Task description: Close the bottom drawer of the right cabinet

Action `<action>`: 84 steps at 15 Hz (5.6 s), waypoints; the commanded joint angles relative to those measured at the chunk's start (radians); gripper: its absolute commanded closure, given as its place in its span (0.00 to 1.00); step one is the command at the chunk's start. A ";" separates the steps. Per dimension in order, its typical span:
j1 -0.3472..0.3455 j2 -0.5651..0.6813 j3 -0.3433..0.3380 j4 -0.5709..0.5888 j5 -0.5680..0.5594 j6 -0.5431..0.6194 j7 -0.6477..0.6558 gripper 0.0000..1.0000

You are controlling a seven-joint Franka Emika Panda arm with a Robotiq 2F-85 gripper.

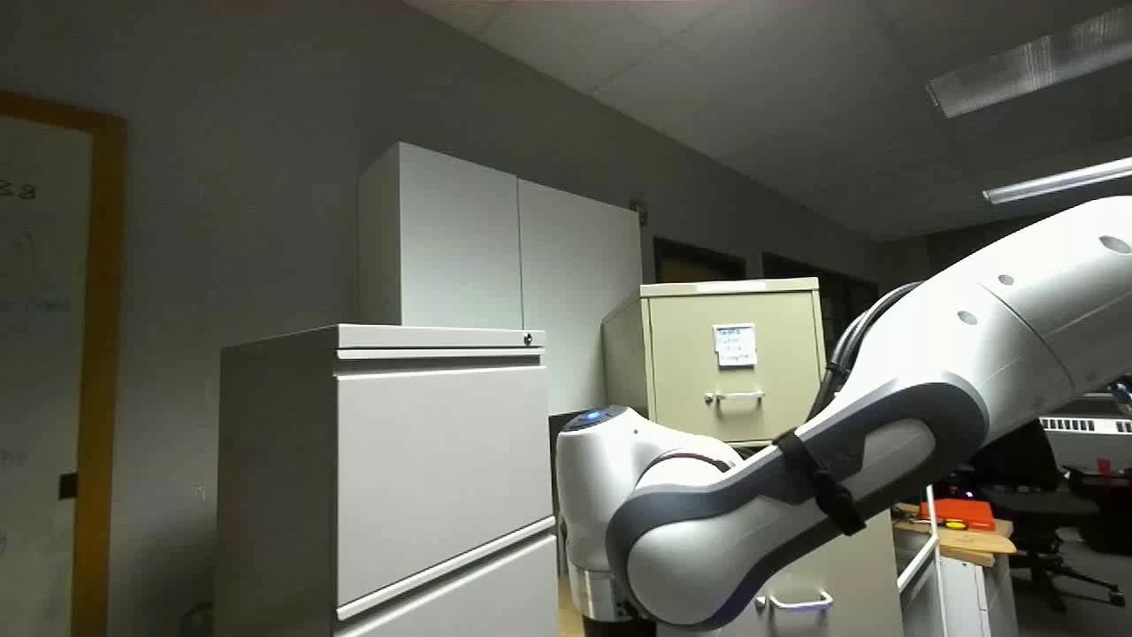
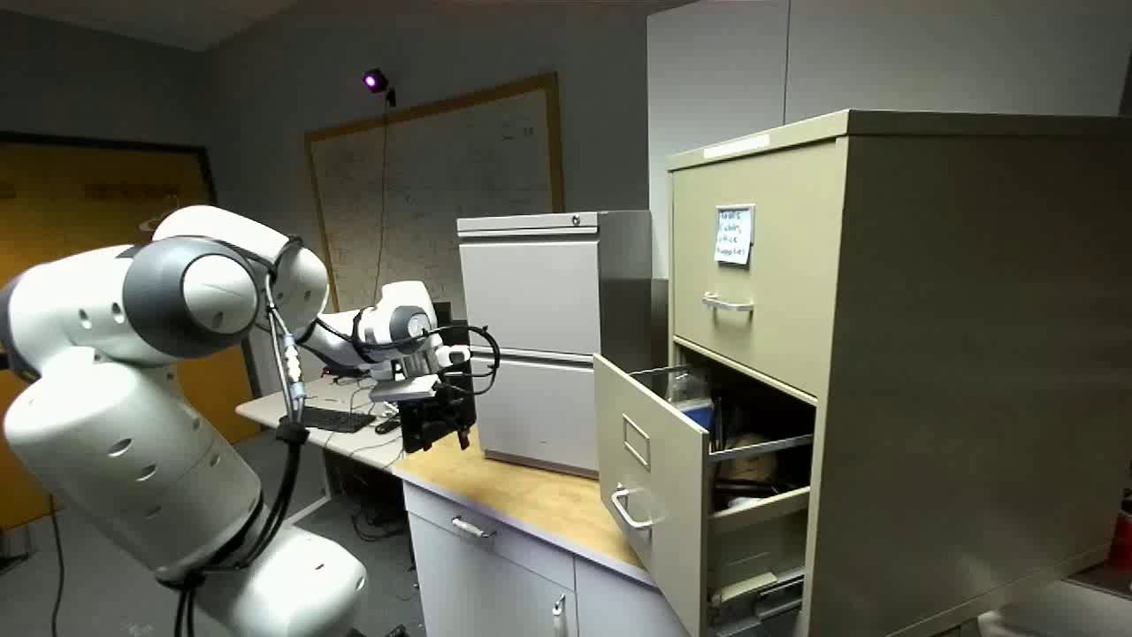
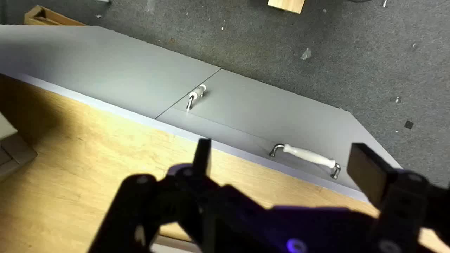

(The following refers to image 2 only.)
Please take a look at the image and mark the black keyboard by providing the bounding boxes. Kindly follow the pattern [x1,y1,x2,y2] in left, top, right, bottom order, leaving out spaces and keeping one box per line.
[300,405,377,431]

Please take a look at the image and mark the beige bottom drawer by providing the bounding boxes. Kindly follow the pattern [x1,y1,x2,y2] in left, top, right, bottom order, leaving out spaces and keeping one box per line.
[595,357,814,637]

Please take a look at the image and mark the purple lit camera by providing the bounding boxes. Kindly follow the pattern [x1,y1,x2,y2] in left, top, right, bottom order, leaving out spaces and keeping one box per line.
[361,69,399,108]

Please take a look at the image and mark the wooden door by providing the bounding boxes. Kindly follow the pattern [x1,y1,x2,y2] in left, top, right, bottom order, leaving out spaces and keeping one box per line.
[0,130,256,532]

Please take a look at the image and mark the white paper label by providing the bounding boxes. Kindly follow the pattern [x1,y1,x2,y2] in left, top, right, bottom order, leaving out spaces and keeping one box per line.
[716,207,753,269]

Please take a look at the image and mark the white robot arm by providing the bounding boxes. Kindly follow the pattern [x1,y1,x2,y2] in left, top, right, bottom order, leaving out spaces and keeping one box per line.
[5,207,476,637]

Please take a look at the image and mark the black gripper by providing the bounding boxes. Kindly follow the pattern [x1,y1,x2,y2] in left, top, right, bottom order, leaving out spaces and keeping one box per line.
[399,361,476,452]

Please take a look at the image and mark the beige top drawer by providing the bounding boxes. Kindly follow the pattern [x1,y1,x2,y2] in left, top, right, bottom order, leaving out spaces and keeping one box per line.
[668,142,846,405]

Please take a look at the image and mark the grey left filing cabinet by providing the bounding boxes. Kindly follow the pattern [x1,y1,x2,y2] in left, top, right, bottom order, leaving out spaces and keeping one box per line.
[457,208,656,473]

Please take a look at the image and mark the wooden framed whiteboard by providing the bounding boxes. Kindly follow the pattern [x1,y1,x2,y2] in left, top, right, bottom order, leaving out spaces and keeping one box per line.
[308,71,568,309]

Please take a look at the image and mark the silver drawer handle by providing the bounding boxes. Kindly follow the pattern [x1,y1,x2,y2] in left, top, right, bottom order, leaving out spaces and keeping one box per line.
[610,488,662,532]

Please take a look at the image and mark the beige drawer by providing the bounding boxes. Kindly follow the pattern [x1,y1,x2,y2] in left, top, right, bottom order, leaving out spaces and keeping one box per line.
[668,142,846,405]
[595,357,814,637]

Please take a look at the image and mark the beige right filing cabinet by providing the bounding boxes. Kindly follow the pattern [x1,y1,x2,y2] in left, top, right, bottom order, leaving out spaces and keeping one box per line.
[668,109,1132,637]

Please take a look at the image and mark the grey under-desk cabinet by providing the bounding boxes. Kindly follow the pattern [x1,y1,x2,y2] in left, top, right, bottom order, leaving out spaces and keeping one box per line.
[405,484,687,637]

